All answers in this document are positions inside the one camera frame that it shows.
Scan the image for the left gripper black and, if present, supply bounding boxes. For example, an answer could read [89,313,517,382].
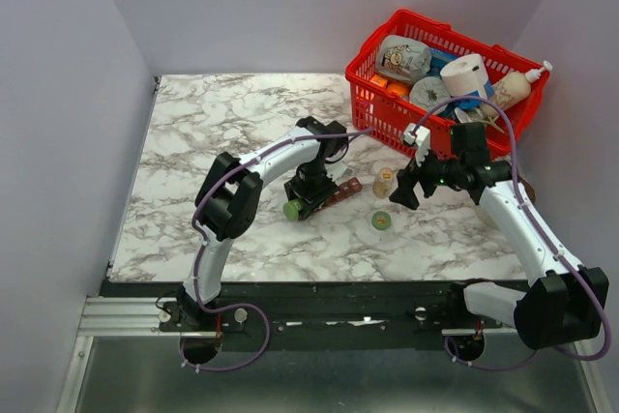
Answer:
[283,161,339,221]

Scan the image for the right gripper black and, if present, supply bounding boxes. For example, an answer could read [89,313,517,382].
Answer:
[389,139,464,210]

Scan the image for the green pill bottle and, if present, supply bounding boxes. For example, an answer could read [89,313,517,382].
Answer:
[282,198,306,221]

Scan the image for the green bottle cap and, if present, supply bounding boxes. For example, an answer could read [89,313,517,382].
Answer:
[370,211,392,231]

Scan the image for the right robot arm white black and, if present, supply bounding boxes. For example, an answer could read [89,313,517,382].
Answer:
[390,123,608,350]

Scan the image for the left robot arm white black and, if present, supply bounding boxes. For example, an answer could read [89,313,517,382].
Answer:
[177,117,355,331]

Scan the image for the clear pill bottle orange label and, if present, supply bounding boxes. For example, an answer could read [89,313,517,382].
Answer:
[372,167,395,199]

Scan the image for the red plastic shopping basket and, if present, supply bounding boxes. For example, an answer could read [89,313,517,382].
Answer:
[345,9,550,160]

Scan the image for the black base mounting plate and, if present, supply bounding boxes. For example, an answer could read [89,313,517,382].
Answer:
[101,280,533,362]

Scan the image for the grey wrapped toilet roll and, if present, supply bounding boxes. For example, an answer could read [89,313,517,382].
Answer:
[409,76,452,111]

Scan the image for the orange fruit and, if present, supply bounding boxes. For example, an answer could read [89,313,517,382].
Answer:
[386,82,412,101]

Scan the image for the orange box in basket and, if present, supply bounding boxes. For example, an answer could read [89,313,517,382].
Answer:
[369,74,390,88]

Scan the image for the white toilet paper roll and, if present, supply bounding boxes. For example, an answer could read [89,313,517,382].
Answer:
[440,53,493,99]

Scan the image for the grey printed snack bag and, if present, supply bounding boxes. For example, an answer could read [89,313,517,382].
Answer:
[375,35,432,85]

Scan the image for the cream lotion pump bottle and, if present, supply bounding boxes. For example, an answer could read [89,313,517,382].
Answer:
[489,61,553,111]

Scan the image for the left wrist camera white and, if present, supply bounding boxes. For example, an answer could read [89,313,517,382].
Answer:
[326,162,348,181]

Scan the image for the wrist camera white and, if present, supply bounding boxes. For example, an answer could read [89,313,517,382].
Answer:
[401,123,431,166]
[326,162,348,181]

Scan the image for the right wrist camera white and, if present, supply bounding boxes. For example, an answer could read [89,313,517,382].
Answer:
[401,123,431,166]

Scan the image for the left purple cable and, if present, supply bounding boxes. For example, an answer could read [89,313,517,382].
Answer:
[179,126,376,373]

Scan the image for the purple cable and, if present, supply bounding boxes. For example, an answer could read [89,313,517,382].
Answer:
[410,96,611,369]
[179,126,376,373]

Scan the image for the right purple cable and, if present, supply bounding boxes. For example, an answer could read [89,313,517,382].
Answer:
[410,96,611,369]

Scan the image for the aluminium rail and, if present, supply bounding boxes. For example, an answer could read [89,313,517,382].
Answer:
[77,297,160,338]

